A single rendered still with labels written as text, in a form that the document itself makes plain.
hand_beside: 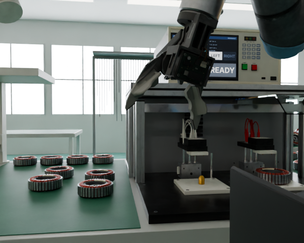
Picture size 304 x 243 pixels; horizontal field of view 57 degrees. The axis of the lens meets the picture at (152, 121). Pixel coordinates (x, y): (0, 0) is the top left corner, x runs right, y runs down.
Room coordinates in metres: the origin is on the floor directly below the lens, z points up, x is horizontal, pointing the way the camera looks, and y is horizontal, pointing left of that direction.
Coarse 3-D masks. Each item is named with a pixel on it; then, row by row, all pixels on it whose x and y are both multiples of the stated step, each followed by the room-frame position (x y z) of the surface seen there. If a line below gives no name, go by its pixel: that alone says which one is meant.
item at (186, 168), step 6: (180, 162) 1.05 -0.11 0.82; (186, 162) 1.05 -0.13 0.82; (192, 162) 1.05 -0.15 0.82; (198, 162) 1.05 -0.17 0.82; (180, 168) 1.02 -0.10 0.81; (186, 168) 1.01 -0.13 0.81; (192, 168) 1.02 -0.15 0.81; (198, 168) 1.02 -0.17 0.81; (180, 174) 1.02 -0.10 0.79; (186, 174) 1.01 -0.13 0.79; (192, 174) 1.01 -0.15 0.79; (198, 174) 1.02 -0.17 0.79
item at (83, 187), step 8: (80, 184) 0.87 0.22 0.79; (88, 184) 0.91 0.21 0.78; (96, 184) 0.91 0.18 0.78; (104, 184) 0.87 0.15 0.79; (112, 184) 0.89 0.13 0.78; (80, 192) 0.86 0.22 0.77; (88, 192) 0.84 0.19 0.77; (96, 192) 0.84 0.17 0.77; (104, 192) 0.85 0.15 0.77; (112, 192) 0.89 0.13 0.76
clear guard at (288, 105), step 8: (256, 96) 0.93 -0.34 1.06; (264, 96) 0.88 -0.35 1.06; (272, 96) 0.87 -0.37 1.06; (280, 96) 0.82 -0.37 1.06; (288, 96) 0.82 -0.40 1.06; (296, 96) 0.82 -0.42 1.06; (280, 104) 0.79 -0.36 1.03; (288, 104) 0.79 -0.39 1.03; (296, 104) 0.80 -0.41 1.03; (288, 112) 0.77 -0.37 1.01; (296, 112) 0.77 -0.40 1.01
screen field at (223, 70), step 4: (216, 64) 1.04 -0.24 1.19; (220, 64) 1.04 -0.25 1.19; (224, 64) 1.04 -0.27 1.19; (228, 64) 1.04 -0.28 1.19; (232, 64) 1.04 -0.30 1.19; (212, 68) 1.03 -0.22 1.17; (216, 68) 1.04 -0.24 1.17; (220, 68) 1.04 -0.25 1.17; (224, 68) 1.04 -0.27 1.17; (228, 68) 1.04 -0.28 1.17; (232, 68) 1.04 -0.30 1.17; (212, 72) 1.03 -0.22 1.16; (216, 72) 1.04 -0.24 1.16; (220, 72) 1.04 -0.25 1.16; (224, 72) 1.04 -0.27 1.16; (228, 72) 1.04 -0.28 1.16; (232, 72) 1.04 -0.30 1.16; (212, 76) 1.03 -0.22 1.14; (216, 76) 1.04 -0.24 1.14; (220, 76) 1.04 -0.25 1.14; (224, 76) 1.04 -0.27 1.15; (228, 76) 1.04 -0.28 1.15; (232, 76) 1.04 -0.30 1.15
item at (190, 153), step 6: (186, 138) 0.98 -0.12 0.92; (192, 138) 0.97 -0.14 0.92; (198, 138) 0.97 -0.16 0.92; (180, 144) 1.03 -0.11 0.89; (186, 144) 0.96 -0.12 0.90; (192, 144) 0.94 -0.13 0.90; (198, 144) 0.94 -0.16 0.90; (204, 144) 0.94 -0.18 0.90; (186, 150) 0.95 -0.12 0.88; (192, 150) 0.94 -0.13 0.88; (198, 150) 0.94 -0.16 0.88; (204, 150) 0.94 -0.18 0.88
